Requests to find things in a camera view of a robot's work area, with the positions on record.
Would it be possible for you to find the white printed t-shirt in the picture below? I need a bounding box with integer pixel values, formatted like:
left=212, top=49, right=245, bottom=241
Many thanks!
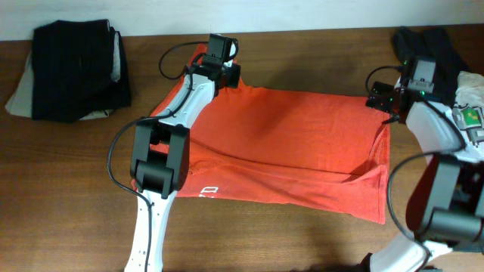
left=451, top=72, right=483, bottom=161

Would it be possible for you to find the folded black garment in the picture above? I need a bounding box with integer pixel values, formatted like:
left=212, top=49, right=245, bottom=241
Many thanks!
left=31, top=19, right=132, bottom=125

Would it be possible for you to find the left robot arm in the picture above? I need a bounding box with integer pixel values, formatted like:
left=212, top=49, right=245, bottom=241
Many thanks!
left=125, top=60, right=240, bottom=271

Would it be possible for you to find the orange red t-shirt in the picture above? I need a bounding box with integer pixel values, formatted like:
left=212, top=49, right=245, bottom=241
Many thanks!
left=130, top=43, right=391, bottom=225

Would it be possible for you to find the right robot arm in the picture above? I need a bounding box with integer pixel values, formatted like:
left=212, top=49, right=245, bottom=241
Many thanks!
left=360, top=82, right=483, bottom=271

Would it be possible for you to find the folded grey garment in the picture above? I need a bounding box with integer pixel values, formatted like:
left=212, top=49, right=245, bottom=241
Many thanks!
left=5, top=21, right=123, bottom=122

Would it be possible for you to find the dark grey garment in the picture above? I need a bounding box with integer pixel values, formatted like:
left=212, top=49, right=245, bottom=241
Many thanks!
left=391, top=27, right=470, bottom=107

